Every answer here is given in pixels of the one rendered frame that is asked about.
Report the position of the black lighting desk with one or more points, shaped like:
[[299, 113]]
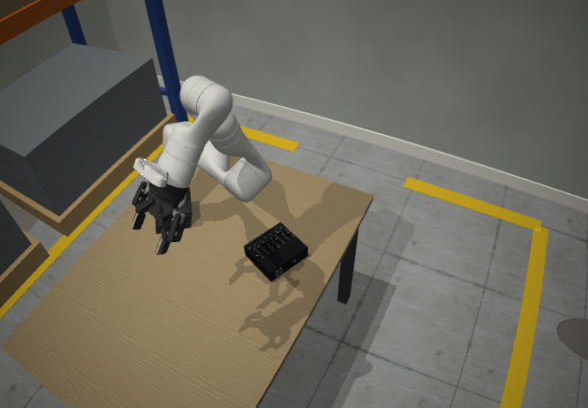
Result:
[[276, 252]]

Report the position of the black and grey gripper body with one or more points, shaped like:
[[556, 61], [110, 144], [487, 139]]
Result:
[[171, 197]]

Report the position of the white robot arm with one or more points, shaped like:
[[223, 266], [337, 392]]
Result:
[[215, 122]]

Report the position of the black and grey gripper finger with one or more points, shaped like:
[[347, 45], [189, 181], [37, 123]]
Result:
[[142, 208], [176, 223]]

